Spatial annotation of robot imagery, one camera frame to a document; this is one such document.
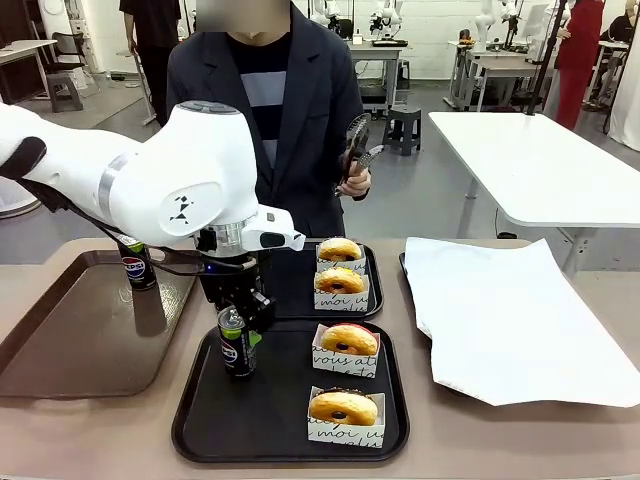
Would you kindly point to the large black tray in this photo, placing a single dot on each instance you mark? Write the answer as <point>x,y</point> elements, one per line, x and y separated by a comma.
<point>270,405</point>

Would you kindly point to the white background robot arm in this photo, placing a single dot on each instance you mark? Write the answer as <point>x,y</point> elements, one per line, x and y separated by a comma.
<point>484,22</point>
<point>387,17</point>

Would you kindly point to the small black tray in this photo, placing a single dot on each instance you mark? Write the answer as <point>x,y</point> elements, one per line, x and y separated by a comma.
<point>295,285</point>

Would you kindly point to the black tray under paper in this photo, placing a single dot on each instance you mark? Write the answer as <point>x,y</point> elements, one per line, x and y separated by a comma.
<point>403,267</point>

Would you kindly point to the boxed donut front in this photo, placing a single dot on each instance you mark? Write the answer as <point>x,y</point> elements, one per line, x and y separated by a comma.
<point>345,435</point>

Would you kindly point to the white desk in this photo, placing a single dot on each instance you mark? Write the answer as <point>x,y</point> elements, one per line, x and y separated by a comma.
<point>22,47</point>

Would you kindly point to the person's left hand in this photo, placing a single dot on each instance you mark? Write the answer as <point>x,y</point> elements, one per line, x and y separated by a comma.
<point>357,185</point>

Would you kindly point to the dark plastic stool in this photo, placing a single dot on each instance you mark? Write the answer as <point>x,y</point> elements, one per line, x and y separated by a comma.
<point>402,127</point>

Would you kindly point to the black Pepsi can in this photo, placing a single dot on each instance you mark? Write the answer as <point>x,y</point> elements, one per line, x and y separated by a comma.
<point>239,345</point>
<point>138,267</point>

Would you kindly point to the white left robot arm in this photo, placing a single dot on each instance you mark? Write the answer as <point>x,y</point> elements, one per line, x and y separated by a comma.
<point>150,170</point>

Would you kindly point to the background table with robot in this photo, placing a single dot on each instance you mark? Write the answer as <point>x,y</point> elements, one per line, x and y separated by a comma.
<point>500,65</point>

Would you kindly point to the brown plastic tray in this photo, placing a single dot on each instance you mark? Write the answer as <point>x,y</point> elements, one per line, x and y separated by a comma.
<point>70,340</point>

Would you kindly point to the black office chair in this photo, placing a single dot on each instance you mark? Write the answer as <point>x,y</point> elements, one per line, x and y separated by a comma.
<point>70,50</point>

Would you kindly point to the large white paper sheet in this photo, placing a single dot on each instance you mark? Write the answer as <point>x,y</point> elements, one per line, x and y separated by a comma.
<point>500,310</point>

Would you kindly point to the person in red dress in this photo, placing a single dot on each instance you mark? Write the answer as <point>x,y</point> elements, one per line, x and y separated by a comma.
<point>577,60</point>

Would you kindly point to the standing person in black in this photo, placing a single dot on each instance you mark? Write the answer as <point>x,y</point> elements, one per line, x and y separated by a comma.
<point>150,50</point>

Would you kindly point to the grey plastic stool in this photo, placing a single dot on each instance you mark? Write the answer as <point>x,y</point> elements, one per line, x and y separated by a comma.
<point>65,90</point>

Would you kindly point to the seated person at desk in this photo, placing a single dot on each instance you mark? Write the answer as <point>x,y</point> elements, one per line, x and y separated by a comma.
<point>620,25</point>

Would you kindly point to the black tripod pole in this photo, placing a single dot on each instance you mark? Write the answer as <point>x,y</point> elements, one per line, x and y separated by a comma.
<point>547,55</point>

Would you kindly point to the white table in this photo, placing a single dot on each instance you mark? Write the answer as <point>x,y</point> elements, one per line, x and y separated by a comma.
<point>540,165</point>

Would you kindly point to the metal serving tongs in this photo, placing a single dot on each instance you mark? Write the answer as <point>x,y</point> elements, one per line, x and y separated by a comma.
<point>357,137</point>

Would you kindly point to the grey background table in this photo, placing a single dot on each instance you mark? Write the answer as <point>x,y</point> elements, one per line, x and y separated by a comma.
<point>375,55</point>

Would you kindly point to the white curtain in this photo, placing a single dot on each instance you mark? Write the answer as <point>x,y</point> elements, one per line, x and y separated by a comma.
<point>627,100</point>

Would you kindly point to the glazed donut back box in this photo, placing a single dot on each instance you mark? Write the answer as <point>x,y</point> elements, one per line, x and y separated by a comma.
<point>361,264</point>

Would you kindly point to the person in dark blazer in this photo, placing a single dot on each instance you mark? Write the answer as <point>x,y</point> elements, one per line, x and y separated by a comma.
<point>305,100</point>

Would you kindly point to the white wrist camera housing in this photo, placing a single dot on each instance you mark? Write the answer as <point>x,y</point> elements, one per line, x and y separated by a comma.
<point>272,232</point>

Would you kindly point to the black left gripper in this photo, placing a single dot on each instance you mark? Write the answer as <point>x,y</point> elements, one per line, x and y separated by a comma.
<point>232,282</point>

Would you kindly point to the yellow glazed donut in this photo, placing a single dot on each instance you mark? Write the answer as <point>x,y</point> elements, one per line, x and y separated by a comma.
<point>340,282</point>

